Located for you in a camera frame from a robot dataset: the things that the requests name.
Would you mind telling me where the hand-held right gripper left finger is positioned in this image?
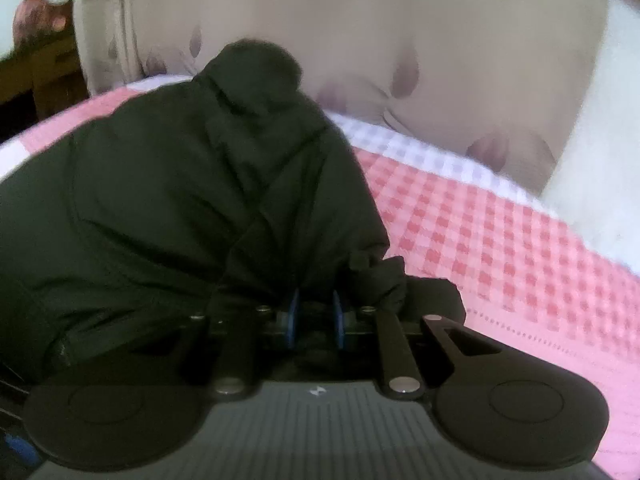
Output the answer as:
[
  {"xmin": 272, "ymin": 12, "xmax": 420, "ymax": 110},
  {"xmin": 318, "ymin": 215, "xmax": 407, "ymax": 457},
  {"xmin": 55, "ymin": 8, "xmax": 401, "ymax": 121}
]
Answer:
[{"xmin": 170, "ymin": 287, "xmax": 302, "ymax": 401}]

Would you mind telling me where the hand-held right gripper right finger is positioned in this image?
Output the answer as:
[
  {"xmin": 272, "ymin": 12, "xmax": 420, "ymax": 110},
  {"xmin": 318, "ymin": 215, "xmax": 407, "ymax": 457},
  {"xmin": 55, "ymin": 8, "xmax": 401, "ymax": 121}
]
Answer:
[{"xmin": 331, "ymin": 289, "xmax": 507, "ymax": 402}]

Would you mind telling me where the dark green jacket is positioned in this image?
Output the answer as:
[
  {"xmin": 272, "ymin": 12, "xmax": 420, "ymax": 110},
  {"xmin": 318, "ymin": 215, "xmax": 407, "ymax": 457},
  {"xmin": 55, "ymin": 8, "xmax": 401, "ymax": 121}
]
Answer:
[{"xmin": 0, "ymin": 37, "xmax": 468, "ymax": 388}]

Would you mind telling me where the pink checked bedsheet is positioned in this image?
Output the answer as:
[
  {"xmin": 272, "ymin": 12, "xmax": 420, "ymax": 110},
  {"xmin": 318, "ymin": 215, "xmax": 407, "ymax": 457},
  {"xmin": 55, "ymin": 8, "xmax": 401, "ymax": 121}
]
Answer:
[{"xmin": 0, "ymin": 74, "xmax": 640, "ymax": 480}]

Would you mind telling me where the beige leaf print curtain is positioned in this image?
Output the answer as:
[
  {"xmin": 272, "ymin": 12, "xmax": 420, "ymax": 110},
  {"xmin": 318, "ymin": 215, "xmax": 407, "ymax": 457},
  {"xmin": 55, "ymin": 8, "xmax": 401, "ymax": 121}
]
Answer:
[{"xmin": 72, "ymin": 0, "xmax": 615, "ymax": 197}]

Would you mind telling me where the wooden cabinet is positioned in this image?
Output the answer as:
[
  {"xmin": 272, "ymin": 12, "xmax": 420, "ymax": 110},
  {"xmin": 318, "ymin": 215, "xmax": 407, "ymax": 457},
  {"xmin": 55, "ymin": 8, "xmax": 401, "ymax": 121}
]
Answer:
[{"xmin": 0, "ymin": 34, "xmax": 92, "ymax": 133}]

